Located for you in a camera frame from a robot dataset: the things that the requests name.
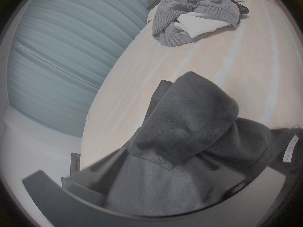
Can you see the bed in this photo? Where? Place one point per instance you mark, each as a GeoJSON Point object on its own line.
{"type": "Point", "coordinates": [213, 67]}

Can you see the black chest of drawers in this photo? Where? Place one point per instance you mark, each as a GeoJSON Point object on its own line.
{"type": "Point", "coordinates": [75, 162]}

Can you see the black T-shirt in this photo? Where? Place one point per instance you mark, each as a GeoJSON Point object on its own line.
{"type": "Point", "coordinates": [189, 126]}

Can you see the pile of clothes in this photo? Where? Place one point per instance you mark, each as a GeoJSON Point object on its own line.
{"type": "Point", "coordinates": [189, 3]}

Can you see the blue-green curtain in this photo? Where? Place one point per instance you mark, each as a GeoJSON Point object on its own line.
{"type": "Point", "coordinates": [59, 44]}

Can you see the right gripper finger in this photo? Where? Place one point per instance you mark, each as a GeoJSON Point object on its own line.
{"type": "Point", "coordinates": [80, 190]}

